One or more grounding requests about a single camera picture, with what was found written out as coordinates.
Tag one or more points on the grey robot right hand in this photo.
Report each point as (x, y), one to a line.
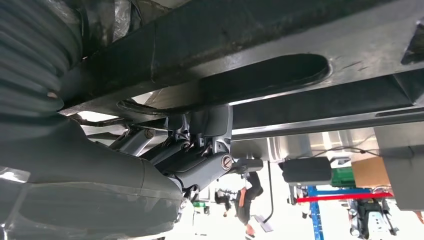
(82, 185)

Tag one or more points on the stainless steel workbench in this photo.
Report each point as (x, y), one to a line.
(298, 145)

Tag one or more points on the person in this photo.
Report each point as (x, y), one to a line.
(246, 205)

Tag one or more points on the black carrying case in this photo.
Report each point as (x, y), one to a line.
(304, 170)

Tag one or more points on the green crate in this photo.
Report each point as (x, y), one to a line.
(342, 177)

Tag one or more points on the red bar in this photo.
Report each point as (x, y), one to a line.
(344, 197)

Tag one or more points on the cardboard box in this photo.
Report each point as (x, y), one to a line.
(369, 172)

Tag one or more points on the blue rack post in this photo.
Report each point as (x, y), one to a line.
(316, 218)

